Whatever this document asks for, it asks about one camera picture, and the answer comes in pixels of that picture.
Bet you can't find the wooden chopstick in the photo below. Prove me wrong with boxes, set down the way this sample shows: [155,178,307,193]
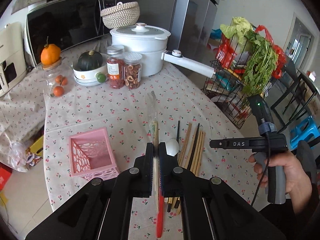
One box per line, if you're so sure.
[184,127,199,169]
[190,131,202,172]
[178,123,192,166]
[195,132,206,176]
[190,131,204,175]

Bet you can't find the white plastic spoon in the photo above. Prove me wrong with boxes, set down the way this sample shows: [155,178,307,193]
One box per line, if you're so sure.
[166,139,180,157]

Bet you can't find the red utensil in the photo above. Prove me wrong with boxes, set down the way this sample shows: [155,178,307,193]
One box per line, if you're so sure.
[145,91,164,239]

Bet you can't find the person's right forearm dark sleeve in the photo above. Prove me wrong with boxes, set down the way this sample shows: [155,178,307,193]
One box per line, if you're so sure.
[260,184,320,240]

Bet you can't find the blue plastic stool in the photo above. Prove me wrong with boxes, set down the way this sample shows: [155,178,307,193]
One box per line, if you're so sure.
[290,116,319,150]

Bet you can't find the black chopstick right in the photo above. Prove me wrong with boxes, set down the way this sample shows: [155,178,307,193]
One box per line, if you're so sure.
[167,124,200,217]

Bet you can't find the black chopstick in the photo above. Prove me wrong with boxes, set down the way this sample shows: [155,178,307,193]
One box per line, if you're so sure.
[167,124,200,217]
[176,120,180,142]

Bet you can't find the pink perforated utensil basket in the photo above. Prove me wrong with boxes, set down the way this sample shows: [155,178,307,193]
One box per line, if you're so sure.
[68,127,119,181]

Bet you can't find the black chair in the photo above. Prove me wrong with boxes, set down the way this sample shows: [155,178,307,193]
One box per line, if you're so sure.
[270,60,319,133]

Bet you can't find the black chopstick left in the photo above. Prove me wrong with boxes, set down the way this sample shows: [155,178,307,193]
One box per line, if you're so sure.
[176,120,180,142]

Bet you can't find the green leafy vegetables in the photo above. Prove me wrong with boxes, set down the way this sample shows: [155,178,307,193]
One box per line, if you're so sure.
[220,17,279,96]

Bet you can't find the red plastic bag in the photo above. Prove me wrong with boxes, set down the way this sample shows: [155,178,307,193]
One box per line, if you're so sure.
[216,17,286,85]

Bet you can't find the cherry print tablecloth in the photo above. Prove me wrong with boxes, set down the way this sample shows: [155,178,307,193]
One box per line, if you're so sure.
[0,38,270,240]

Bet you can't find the small green lime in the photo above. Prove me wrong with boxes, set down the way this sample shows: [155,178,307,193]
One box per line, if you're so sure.
[95,73,107,83]

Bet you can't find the glass jar with wooden lid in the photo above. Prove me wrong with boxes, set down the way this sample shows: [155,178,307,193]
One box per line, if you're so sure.
[41,57,73,97]

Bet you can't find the jar of red goji berries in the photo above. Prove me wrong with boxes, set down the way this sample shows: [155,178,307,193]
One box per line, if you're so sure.
[106,45,125,89]

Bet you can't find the white ceramic bowl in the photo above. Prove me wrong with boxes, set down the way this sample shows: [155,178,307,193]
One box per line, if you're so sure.
[73,54,108,86]

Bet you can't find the jar of dried fruit rings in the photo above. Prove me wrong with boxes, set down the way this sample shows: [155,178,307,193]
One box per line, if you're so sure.
[124,52,142,89]

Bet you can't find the dark green pumpkin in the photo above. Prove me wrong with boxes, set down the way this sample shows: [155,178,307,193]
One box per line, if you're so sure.
[76,50,103,71]

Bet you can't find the white electric pot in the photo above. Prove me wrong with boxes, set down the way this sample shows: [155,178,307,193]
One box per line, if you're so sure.
[110,23,215,78]

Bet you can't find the grey refrigerator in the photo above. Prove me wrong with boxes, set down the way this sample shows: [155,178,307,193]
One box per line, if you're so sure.
[117,0,219,61]

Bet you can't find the large orange citrus fruit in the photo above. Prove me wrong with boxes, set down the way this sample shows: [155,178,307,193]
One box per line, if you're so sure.
[40,38,61,66]

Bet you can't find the white air fryer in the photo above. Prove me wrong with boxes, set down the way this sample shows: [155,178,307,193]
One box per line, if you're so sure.
[0,22,27,96]

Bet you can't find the black microwave oven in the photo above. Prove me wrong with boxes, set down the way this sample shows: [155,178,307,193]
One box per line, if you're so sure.
[25,0,116,66]

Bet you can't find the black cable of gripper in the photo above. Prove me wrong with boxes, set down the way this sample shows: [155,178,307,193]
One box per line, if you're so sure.
[250,119,272,207]

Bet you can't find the black wire rack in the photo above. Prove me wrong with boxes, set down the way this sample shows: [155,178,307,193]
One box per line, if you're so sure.
[202,38,276,128]

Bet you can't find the woven white rope basket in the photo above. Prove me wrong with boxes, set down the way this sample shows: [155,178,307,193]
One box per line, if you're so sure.
[100,2,140,29]

